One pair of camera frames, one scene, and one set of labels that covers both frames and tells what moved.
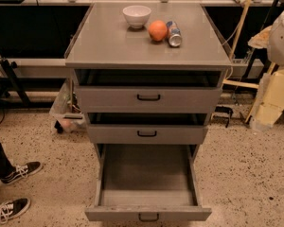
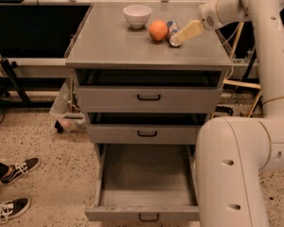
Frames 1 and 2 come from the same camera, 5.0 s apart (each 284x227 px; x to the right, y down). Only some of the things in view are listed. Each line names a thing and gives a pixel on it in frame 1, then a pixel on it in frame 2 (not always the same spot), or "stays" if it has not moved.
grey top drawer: x=144 y=91 stays
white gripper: x=282 y=40 -> x=207 y=17
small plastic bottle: x=174 y=35 stays
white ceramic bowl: x=136 y=15 stays
